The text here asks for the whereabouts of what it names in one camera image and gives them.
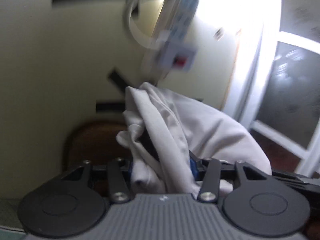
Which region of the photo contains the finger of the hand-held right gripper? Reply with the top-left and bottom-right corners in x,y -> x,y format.
271,170 -> 320,207

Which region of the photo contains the grey wall switch box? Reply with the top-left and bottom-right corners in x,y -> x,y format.
157,42 -> 198,73

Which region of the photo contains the wall power strip with cable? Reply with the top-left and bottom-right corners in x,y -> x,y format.
152,0 -> 202,44

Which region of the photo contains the brown pillow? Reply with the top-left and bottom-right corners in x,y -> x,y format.
63,122 -> 132,172

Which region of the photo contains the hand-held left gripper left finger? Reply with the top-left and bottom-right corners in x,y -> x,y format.
61,158 -> 133,204

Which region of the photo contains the white wall conduit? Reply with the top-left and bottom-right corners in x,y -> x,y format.
124,0 -> 162,53

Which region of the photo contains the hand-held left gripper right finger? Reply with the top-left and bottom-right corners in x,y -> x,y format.
189,152 -> 269,202

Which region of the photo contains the white framed window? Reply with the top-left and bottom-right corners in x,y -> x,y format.
222,0 -> 320,180

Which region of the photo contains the long black wall strip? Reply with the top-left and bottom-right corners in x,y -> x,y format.
51,0 -> 127,6

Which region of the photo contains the white shirt with black trim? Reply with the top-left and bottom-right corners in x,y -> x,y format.
116,82 -> 272,195

